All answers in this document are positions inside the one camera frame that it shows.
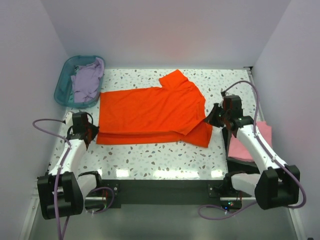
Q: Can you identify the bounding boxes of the pink folded t shirt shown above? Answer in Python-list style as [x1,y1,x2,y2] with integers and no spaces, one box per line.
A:
[228,121,273,162]

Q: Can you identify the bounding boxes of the orange t shirt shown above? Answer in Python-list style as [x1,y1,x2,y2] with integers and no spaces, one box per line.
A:
[96,70,213,148]

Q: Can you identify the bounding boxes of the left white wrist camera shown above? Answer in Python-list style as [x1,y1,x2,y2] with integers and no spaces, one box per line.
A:
[64,111,74,127]

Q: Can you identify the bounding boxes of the lilac t shirt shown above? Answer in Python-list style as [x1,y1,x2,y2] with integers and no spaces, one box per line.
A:
[71,57,105,103]

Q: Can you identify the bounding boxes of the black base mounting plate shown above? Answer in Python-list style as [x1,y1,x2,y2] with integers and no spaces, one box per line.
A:
[85,179,249,210]

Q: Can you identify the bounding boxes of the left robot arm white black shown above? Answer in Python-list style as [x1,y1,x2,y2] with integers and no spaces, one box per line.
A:
[37,112,104,220]

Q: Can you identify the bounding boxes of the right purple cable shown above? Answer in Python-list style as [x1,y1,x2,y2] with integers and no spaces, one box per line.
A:
[197,79,307,221]

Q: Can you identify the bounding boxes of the black folded t shirt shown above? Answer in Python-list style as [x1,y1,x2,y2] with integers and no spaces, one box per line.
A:
[221,127,260,174]

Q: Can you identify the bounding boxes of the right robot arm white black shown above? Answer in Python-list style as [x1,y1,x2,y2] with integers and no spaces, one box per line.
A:
[204,95,302,210]

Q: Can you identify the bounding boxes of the teal plastic basket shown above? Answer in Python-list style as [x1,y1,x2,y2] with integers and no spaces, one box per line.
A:
[54,55,105,109]

